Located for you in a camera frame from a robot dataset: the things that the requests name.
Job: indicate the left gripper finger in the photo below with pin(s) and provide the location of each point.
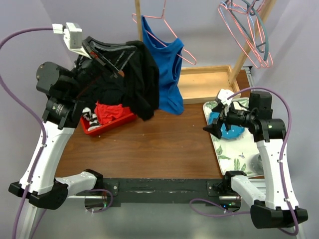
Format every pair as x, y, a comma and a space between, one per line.
99, 45
112, 59

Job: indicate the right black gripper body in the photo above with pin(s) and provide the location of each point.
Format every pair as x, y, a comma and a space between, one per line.
232, 117

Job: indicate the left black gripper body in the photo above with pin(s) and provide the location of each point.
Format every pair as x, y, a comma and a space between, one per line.
87, 70

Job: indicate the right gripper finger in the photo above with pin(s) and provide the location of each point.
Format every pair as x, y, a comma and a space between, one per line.
214, 129
222, 110

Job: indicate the black tank top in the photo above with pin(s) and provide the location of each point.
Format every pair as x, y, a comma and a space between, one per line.
141, 82

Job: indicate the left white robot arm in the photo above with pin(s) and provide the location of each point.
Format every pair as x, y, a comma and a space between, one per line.
61, 116

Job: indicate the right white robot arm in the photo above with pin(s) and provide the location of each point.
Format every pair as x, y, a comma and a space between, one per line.
277, 207

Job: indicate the blue tank top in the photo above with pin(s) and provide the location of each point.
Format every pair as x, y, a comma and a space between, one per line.
168, 59

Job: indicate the grey plastic hanger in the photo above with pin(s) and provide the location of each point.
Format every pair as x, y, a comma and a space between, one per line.
254, 17

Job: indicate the blue dotted plate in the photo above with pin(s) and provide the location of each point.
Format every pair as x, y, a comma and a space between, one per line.
233, 133

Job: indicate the black clothes pile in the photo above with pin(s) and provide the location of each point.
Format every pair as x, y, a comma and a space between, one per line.
107, 89

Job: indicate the wooden clothes rack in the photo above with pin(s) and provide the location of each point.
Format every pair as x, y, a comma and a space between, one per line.
200, 84

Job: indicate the floral serving tray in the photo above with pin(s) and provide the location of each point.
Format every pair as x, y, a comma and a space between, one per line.
236, 154

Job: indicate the red garment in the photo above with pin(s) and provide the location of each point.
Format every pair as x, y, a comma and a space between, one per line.
106, 113

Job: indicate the grey cup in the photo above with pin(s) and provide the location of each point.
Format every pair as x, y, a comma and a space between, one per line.
256, 164

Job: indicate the black white striped garment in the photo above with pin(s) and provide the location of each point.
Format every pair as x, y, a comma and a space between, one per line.
91, 118

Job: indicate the red plastic bin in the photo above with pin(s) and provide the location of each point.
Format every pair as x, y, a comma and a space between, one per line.
106, 127

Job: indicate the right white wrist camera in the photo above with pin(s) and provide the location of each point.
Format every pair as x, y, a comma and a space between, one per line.
224, 99

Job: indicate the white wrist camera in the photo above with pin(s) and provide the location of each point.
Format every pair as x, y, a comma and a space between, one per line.
72, 37
224, 99

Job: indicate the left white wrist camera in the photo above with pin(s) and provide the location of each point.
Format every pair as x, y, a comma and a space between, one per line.
72, 37

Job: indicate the blue wire hanger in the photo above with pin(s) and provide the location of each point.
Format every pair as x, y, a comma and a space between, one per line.
244, 20

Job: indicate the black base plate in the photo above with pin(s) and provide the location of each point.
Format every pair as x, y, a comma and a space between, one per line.
168, 191

